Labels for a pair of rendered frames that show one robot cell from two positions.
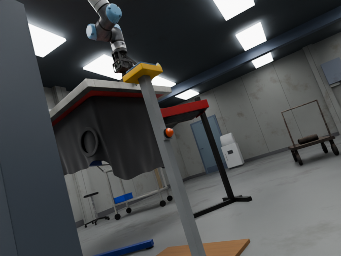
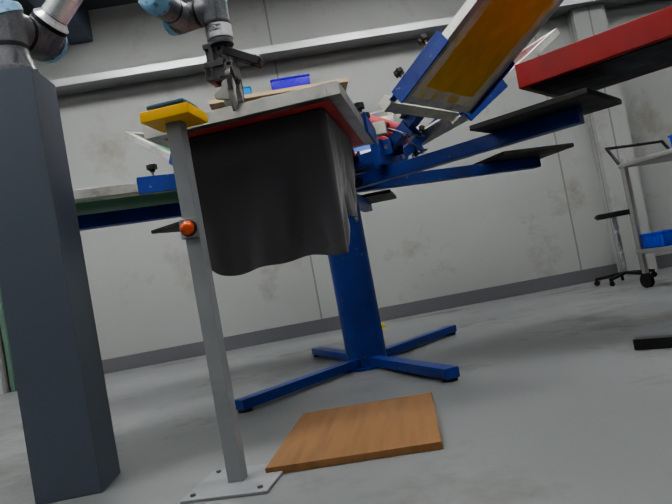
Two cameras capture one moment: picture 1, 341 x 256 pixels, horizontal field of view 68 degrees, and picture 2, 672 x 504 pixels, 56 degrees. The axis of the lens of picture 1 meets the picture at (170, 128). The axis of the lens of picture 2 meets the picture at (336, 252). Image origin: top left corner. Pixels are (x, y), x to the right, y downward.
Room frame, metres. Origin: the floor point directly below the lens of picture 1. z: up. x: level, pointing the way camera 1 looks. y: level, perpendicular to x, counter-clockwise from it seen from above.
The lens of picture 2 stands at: (0.60, -1.53, 0.46)
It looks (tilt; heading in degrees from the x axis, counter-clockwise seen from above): 2 degrees up; 62
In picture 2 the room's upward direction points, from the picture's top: 10 degrees counter-clockwise
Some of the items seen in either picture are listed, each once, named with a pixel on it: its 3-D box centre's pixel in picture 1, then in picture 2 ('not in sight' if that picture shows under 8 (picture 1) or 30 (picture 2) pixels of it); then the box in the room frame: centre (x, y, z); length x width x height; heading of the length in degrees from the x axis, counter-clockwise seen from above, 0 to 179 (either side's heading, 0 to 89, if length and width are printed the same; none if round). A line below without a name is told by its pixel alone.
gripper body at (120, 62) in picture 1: (122, 61); (222, 62); (1.26, 0.14, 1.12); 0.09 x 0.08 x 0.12; 141
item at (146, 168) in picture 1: (136, 134); (264, 196); (1.33, 0.18, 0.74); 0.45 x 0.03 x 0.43; 141
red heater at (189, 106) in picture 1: (174, 115); (621, 56); (2.69, -0.08, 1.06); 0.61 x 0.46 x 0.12; 111
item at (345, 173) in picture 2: not in sight; (344, 189); (1.64, 0.24, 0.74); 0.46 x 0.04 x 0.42; 51
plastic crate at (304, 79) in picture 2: not in sight; (291, 86); (3.03, 3.20, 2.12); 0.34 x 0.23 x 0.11; 155
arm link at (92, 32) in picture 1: (100, 31); (181, 16); (1.18, 0.19, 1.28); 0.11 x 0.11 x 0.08; 45
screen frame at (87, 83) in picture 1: (96, 114); (276, 136); (1.51, 0.41, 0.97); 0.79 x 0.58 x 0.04; 51
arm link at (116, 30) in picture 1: (114, 35); (213, 8); (1.26, 0.14, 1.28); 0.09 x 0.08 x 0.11; 135
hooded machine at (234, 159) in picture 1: (231, 150); not in sight; (8.86, -1.76, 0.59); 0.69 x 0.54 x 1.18; 156
